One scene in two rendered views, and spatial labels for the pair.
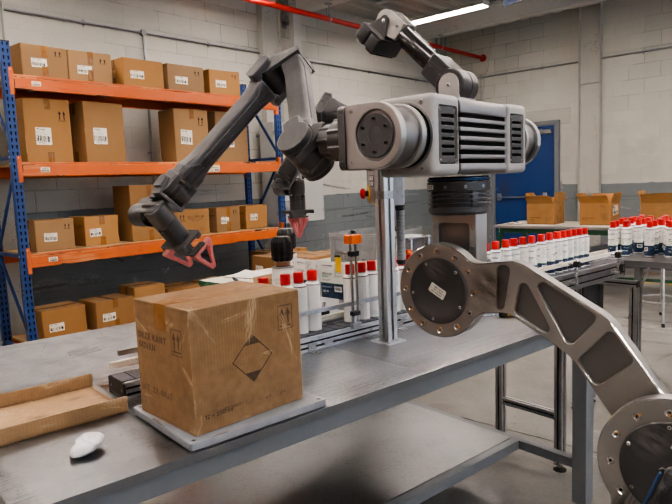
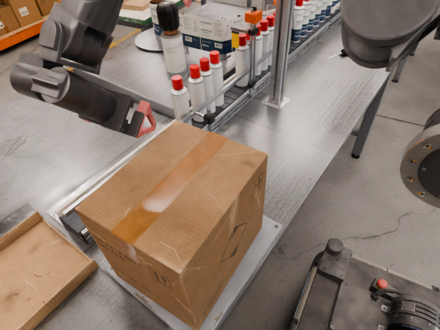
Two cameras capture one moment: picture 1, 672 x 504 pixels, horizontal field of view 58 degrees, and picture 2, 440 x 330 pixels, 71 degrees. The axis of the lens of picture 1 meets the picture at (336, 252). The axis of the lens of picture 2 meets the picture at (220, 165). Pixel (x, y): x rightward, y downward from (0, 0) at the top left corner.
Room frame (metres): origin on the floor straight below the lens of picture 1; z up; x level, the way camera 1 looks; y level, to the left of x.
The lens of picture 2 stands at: (1.00, 0.28, 1.55)
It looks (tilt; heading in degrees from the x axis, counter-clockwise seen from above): 45 degrees down; 349
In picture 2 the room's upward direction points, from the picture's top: 4 degrees counter-clockwise
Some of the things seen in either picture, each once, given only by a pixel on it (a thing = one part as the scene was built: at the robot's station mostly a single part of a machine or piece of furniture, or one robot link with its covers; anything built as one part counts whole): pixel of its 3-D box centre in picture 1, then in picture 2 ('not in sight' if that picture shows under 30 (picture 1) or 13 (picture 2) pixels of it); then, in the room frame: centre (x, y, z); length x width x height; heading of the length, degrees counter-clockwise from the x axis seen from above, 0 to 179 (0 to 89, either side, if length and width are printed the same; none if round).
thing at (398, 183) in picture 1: (384, 176); not in sight; (2.09, -0.18, 1.38); 0.17 x 0.10 x 0.19; 5
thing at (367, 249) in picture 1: (376, 245); not in sight; (4.30, -0.29, 0.91); 0.60 x 0.40 x 0.22; 141
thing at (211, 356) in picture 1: (220, 349); (186, 219); (1.41, 0.28, 0.99); 0.30 x 0.24 x 0.27; 134
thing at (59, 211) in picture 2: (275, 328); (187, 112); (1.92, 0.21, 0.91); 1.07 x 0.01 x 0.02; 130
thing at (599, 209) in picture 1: (599, 207); not in sight; (6.84, -2.98, 0.96); 0.43 x 0.42 x 0.37; 45
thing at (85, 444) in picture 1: (86, 444); not in sight; (1.21, 0.53, 0.85); 0.08 x 0.07 x 0.04; 138
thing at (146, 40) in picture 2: not in sight; (164, 38); (2.65, 0.22, 0.89); 0.31 x 0.31 x 0.01
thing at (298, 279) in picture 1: (299, 303); (206, 86); (1.94, 0.13, 0.98); 0.05 x 0.05 x 0.20
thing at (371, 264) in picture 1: (372, 288); (255, 50); (2.16, -0.12, 0.98); 0.05 x 0.05 x 0.20
